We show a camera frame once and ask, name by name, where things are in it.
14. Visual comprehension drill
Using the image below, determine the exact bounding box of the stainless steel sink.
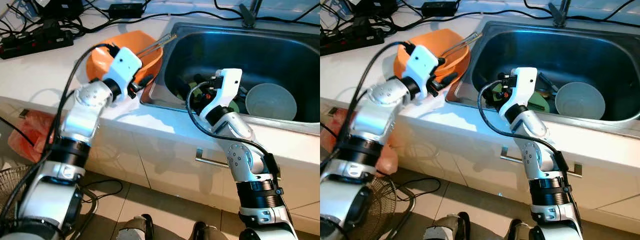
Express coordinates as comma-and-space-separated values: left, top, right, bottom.
445, 20, 640, 140
140, 21, 321, 135

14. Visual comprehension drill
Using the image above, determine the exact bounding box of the grey faucet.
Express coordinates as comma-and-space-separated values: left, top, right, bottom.
239, 0, 264, 29
547, 0, 572, 29

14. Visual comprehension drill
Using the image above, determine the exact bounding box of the wire fan guard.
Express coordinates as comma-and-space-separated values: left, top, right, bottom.
0, 165, 37, 223
350, 172, 417, 240

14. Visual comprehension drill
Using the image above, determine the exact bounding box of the black floor cable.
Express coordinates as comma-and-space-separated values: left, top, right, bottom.
82, 179, 124, 204
395, 177, 442, 202

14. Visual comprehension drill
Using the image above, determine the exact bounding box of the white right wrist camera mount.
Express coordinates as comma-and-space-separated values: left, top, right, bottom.
499, 66, 539, 115
199, 68, 244, 119

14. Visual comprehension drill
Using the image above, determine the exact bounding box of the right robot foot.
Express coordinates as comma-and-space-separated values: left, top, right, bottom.
506, 218, 537, 240
192, 221, 232, 240

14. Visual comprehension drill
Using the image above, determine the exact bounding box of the black power adapter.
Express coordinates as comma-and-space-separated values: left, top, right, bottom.
420, 1, 459, 17
108, 3, 146, 20

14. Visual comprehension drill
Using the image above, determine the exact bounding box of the green plate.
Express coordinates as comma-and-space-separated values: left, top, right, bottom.
491, 82, 557, 114
186, 82, 247, 115

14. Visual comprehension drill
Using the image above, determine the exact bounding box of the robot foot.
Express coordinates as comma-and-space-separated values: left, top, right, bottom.
192, 221, 232, 240
116, 214, 155, 240
424, 211, 469, 240
506, 218, 537, 240

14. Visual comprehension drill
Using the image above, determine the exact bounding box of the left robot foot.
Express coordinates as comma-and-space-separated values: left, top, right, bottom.
424, 211, 469, 240
116, 214, 155, 240

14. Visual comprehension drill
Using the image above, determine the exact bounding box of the red plastic bag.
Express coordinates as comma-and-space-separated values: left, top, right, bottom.
327, 107, 401, 177
19, 110, 69, 164

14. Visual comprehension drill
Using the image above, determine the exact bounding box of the black power cable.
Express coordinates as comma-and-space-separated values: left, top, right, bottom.
70, 10, 321, 36
385, 7, 640, 31

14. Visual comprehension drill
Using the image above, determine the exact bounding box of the black electronics box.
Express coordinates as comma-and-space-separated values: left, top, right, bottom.
31, 0, 86, 22
350, 0, 401, 20

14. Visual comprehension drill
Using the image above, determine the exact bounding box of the white kitchen cabinet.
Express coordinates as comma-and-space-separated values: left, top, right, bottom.
0, 97, 321, 236
320, 100, 640, 236

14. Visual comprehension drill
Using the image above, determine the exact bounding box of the white bowl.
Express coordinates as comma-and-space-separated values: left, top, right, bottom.
244, 82, 299, 122
554, 81, 607, 121

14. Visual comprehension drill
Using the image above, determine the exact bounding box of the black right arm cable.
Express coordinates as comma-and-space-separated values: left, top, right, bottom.
477, 79, 571, 176
186, 80, 281, 181

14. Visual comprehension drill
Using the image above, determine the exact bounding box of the long silver cabinet handle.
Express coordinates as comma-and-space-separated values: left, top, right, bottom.
500, 146, 584, 179
195, 147, 235, 169

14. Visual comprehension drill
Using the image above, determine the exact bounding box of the orange bowl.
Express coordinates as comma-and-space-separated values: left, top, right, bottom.
86, 30, 165, 84
393, 28, 472, 86

